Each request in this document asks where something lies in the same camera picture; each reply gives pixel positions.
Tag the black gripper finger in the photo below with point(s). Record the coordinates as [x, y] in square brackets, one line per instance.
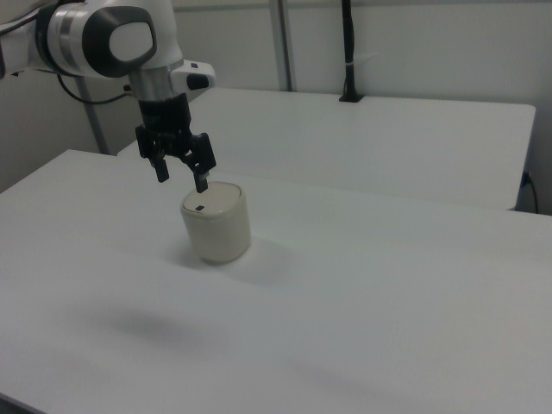
[200, 166]
[159, 166]

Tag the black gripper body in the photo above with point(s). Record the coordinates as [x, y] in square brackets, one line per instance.
[166, 125]

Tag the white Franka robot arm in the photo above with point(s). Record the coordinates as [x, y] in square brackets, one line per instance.
[90, 39]

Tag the cream round trash bin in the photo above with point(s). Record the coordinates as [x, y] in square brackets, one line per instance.
[217, 224]

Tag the white rear table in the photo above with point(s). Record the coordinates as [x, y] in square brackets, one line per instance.
[366, 146]

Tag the grey slanted frame post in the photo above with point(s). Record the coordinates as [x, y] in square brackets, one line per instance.
[92, 116]

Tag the grey wall profile post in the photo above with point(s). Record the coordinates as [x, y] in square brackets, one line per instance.
[282, 43]

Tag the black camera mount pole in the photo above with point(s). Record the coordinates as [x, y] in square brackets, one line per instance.
[351, 47]

